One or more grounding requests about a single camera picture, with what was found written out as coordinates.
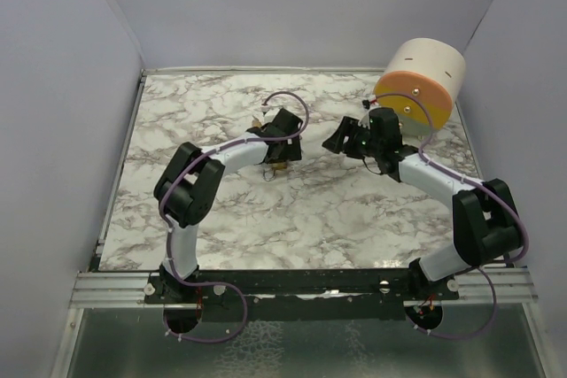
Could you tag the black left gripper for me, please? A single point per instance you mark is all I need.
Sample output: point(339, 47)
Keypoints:
point(291, 151)

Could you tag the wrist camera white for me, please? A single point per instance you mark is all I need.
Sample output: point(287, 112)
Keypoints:
point(268, 113)
point(368, 105)

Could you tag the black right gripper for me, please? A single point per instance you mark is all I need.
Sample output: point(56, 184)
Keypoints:
point(336, 142)

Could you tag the aluminium frame rail front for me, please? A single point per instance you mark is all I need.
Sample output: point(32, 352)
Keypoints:
point(111, 294)

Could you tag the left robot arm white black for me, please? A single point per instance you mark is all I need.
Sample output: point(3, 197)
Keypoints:
point(187, 188)

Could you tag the larger brass padlock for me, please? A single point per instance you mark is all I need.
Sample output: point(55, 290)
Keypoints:
point(270, 171)

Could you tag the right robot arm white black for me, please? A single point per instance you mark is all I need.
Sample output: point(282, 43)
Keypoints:
point(483, 215)

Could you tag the small brass padlock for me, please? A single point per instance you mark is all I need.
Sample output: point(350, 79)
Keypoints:
point(256, 122)

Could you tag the round mini drawer cabinet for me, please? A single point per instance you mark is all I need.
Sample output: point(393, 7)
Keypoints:
point(422, 80)

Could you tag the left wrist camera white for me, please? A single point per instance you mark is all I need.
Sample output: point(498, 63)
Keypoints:
point(268, 113)

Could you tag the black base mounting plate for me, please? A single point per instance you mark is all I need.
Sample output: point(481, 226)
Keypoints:
point(236, 307)

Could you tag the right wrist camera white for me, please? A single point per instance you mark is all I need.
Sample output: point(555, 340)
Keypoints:
point(368, 105)

